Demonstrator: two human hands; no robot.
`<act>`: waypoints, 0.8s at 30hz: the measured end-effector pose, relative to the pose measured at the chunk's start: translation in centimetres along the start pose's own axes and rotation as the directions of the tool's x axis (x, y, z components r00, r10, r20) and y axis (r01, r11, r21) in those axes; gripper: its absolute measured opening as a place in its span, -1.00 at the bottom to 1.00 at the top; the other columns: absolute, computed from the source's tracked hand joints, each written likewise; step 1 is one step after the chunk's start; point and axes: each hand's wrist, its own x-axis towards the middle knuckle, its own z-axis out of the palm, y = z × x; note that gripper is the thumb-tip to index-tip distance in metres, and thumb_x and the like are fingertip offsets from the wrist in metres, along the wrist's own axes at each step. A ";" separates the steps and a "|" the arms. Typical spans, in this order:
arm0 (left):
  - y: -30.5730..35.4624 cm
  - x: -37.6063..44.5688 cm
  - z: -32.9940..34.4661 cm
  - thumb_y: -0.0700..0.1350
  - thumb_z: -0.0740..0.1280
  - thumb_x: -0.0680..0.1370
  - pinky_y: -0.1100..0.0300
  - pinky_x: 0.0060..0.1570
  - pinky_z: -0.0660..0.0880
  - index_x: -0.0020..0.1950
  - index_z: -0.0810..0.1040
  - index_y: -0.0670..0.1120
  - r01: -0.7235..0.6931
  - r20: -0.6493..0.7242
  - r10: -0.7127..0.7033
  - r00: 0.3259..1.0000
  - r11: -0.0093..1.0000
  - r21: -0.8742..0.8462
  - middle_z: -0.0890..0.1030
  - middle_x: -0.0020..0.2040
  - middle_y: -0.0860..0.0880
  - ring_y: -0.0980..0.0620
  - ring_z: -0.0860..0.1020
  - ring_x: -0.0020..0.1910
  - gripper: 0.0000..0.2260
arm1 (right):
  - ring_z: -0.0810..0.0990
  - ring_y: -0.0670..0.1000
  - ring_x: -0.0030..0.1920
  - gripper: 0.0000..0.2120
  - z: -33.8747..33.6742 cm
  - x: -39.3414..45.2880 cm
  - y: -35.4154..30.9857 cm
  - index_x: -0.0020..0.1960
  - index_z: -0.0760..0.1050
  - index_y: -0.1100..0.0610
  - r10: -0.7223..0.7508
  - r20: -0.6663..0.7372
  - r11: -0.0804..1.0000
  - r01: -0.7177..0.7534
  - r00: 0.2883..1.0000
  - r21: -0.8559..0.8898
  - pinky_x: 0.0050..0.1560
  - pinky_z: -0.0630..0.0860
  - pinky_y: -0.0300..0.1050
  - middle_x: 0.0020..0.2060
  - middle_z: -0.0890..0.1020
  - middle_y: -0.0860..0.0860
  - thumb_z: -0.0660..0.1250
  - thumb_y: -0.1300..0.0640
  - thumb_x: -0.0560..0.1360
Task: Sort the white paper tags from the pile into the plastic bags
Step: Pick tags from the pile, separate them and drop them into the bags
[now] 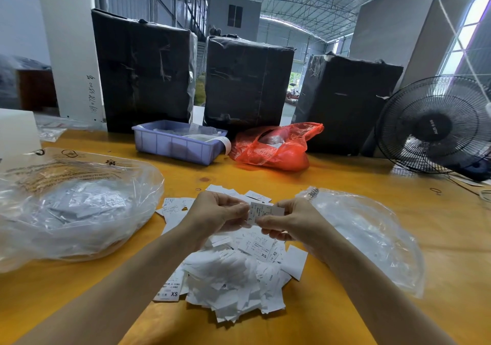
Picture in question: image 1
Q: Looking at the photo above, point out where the person's left forearm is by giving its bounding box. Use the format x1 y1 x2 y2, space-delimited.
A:
15 229 202 345

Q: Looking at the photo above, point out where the clear plastic bag black print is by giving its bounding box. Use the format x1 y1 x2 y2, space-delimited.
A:
298 186 427 297

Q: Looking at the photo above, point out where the white foam box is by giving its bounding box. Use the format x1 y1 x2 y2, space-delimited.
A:
0 108 42 161

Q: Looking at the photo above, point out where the brown wooden cabinet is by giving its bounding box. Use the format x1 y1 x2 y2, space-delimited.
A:
18 69 58 112

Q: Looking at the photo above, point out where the pile of white labels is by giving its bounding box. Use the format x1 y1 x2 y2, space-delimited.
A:
153 184 308 324

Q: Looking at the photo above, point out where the black table fan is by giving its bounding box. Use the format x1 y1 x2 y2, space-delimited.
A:
376 74 491 181

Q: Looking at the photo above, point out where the white pillar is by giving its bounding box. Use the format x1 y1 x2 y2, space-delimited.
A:
36 0 106 125

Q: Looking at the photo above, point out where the bundle of cables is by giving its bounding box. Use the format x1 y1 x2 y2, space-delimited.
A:
453 174 491 204

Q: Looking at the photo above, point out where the person's right forearm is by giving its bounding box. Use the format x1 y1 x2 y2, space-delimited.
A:
313 233 457 345

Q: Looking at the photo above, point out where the large black wrapped bale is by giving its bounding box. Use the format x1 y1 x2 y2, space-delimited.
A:
292 53 405 157
203 36 296 135
91 8 198 135

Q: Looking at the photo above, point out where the person's left hand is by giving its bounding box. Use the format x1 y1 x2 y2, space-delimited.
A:
181 191 251 248

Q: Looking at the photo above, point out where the grey cabin with window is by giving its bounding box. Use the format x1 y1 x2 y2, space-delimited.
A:
207 0 262 42

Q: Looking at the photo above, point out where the red plastic bag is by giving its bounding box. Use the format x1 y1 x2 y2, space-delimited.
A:
230 121 325 172

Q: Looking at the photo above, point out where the person's right hand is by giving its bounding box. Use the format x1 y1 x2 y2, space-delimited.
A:
256 197 336 258

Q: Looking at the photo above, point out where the blue plastic bin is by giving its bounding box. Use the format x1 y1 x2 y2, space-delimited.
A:
132 120 232 166

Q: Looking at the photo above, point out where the white paper label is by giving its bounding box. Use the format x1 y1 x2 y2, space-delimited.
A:
245 202 286 227

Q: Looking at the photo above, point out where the large clear bag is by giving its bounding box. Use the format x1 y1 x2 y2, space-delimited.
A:
0 149 165 273

